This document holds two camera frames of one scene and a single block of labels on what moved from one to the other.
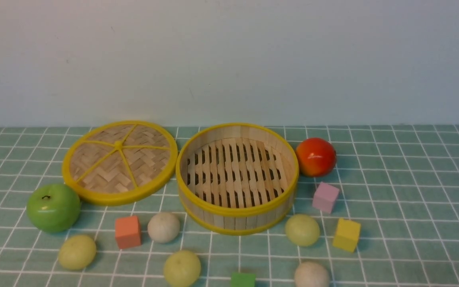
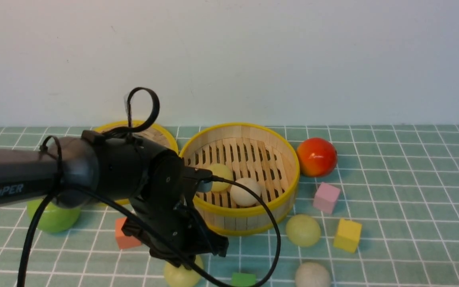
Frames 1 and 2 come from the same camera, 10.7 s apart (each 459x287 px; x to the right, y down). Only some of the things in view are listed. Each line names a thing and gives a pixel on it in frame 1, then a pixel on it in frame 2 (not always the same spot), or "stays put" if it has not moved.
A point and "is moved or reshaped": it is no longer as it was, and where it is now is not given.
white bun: [312, 274] stays put
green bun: [181, 268] stays put
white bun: [163, 227] is moved or reshaped
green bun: [302, 230] stays put
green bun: [77, 252] to [222, 171]
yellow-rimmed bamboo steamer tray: [236, 178] stays put
